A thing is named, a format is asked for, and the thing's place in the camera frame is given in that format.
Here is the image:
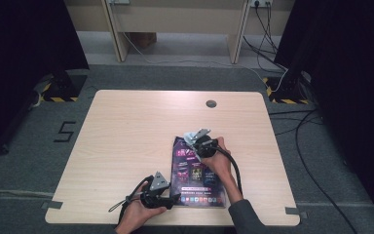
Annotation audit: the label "brown cardboard box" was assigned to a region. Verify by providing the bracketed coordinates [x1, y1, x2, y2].
[128, 31, 158, 50]

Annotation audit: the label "person's right hand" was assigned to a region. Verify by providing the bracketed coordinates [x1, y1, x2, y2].
[201, 136, 234, 183]

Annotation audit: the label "blue illustrated magazine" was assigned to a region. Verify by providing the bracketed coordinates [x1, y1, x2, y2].
[168, 136, 227, 209]

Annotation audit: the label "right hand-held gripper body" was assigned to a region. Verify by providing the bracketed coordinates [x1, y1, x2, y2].
[190, 128, 221, 160]

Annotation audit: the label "long black floor cable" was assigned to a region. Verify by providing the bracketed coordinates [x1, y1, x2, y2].
[294, 109, 359, 234]

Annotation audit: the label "thick black gripper cable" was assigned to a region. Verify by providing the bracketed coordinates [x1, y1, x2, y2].
[213, 145, 243, 196]

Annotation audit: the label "person's left hand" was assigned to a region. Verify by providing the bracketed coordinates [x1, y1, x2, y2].
[115, 181, 168, 234]

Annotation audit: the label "black power cable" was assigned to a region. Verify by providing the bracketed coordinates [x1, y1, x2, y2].
[253, 2, 280, 56]
[243, 36, 288, 72]

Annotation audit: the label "black curtain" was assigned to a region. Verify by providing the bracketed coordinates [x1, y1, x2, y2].
[274, 0, 374, 225]
[0, 0, 90, 162]

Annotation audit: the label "black cable tie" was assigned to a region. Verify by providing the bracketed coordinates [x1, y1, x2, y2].
[107, 199, 130, 214]

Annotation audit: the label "light blue cloth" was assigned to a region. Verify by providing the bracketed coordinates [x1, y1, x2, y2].
[183, 131, 204, 162]

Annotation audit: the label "white floor cable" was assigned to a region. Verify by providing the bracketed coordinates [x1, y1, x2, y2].
[121, 31, 289, 94]

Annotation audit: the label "black stand base hazard tape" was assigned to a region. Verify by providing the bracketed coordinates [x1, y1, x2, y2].
[40, 69, 89, 103]
[262, 69, 311, 105]

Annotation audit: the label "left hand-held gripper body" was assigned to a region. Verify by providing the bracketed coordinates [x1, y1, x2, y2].
[138, 171, 173, 210]

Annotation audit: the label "grey tape piece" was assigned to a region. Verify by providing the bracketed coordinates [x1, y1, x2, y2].
[284, 206, 309, 219]
[40, 200, 64, 211]

